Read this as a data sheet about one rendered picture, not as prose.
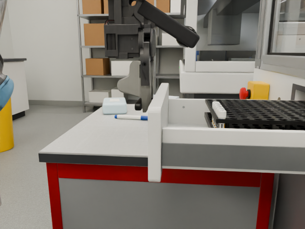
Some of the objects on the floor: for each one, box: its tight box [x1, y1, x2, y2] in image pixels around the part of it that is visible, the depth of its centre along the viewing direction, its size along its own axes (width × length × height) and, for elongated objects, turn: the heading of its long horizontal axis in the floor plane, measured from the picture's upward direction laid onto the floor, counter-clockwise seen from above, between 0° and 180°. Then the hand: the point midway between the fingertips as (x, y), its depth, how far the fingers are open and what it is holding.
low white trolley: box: [39, 104, 275, 229], centre depth 101 cm, size 58×62×76 cm
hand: (149, 103), depth 50 cm, fingers closed on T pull, 3 cm apart
